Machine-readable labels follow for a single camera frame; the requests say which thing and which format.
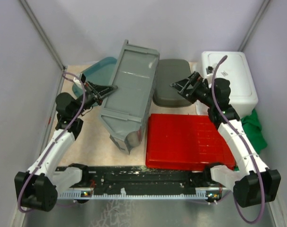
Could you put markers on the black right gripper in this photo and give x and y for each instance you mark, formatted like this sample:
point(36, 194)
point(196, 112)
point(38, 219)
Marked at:
point(182, 86)

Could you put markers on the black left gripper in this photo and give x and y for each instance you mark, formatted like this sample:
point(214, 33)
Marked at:
point(99, 91)

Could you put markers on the teal translucent plastic tub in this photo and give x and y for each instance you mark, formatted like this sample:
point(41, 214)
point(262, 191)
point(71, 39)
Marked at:
point(100, 73)

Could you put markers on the grey-green plastic tub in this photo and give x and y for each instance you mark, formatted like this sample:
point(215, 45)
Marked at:
point(170, 71)

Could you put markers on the grey plastic crate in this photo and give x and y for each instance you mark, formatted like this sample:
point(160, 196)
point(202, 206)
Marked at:
point(125, 112)

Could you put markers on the large white plastic container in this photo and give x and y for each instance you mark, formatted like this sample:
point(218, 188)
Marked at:
point(235, 69)

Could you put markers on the red plastic crate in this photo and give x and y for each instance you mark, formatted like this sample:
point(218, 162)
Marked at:
point(185, 142)

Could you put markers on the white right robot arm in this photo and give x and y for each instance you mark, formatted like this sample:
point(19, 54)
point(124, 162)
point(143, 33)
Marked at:
point(254, 182)

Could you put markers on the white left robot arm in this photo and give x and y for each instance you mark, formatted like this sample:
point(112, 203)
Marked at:
point(38, 187)

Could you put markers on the green cloth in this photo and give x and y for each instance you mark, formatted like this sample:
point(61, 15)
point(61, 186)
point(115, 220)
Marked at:
point(253, 129)

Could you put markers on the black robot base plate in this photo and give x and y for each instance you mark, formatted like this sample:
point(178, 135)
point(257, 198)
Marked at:
point(142, 183)

